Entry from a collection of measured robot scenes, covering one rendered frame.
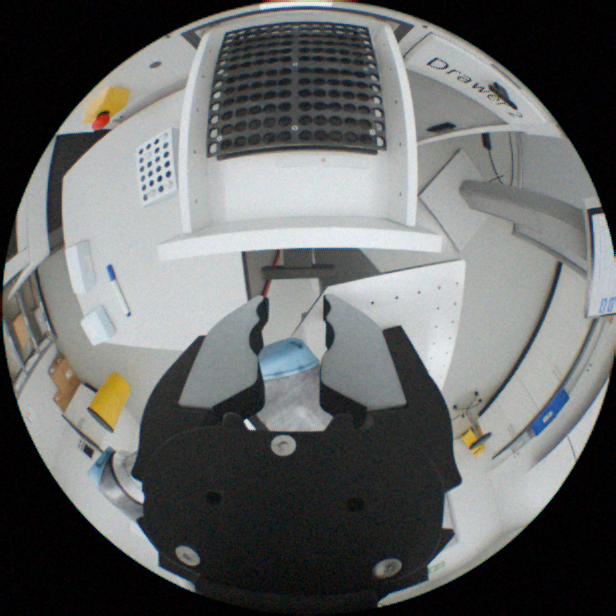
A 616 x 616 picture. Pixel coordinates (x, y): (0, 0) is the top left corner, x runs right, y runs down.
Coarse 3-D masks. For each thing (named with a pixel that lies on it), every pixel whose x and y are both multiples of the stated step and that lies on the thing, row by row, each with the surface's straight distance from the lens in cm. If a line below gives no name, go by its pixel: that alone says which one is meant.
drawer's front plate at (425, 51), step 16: (416, 48) 41; (432, 48) 39; (448, 48) 39; (416, 64) 44; (432, 64) 43; (448, 64) 42; (464, 64) 42; (480, 64) 41; (464, 80) 47; (480, 80) 46; (496, 80) 45; (480, 96) 51; (512, 96) 49; (512, 112) 55; (528, 112) 53
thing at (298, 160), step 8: (280, 160) 27; (288, 160) 27; (296, 160) 27; (304, 160) 27; (312, 160) 27; (320, 160) 27; (328, 160) 27; (336, 160) 27; (344, 160) 27; (352, 160) 27; (360, 160) 28; (368, 160) 28; (360, 168) 28
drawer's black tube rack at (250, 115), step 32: (256, 32) 33; (288, 32) 32; (320, 32) 32; (352, 32) 34; (224, 64) 29; (256, 64) 31; (288, 64) 27; (320, 64) 27; (352, 64) 28; (224, 96) 26; (256, 96) 28; (288, 96) 27; (320, 96) 27; (352, 96) 29; (224, 128) 25; (256, 128) 26; (352, 128) 23; (384, 128) 24
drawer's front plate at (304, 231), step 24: (312, 216) 28; (336, 216) 28; (168, 240) 25; (192, 240) 21; (216, 240) 20; (240, 240) 20; (264, 240) 19; (288, 240) 19; (312, 240) 19; (336, 240) 19; (360, 240) 19; (384, 240) 20; (408, 240) 21; (432, 240) 22
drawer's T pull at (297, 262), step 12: (288, 252) 21; (300, 252) 21; (288, 264) 21; (300, 264) 21; (312, 264) 22; (324, 264) 22; (264, 276) 22; (276, 276) 22; (288, 276) 22; (300, 276) 22; (312, 276) 22; (324, 276) 22
